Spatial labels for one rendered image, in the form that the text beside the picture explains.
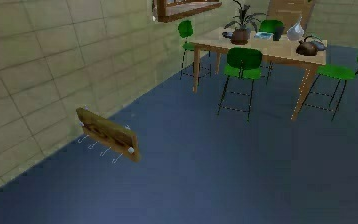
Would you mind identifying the wooden dining table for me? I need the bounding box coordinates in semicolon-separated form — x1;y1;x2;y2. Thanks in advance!
189;26;328;122

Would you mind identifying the green chair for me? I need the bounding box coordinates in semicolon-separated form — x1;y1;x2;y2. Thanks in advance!
216;47;264;122
177;19;212;81
258;19;285;85
301;42;358;123

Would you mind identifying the house plant in brown pot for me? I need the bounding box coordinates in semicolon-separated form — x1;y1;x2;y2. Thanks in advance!
223;0;267;46

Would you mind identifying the dark cup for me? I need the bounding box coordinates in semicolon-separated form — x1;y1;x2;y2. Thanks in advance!
272;25;285;42

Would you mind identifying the white glass vase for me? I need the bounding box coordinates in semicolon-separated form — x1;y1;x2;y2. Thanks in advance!
286;15;305;42

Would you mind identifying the brown kettle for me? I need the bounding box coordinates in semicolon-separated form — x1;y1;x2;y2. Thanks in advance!
295;35;327;57

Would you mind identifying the wooden room door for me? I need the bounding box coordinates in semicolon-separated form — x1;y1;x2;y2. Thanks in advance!
266;0;316;31

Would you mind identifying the wooden wall hook rack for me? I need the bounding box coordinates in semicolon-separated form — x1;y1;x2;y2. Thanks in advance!
75;106;141;164

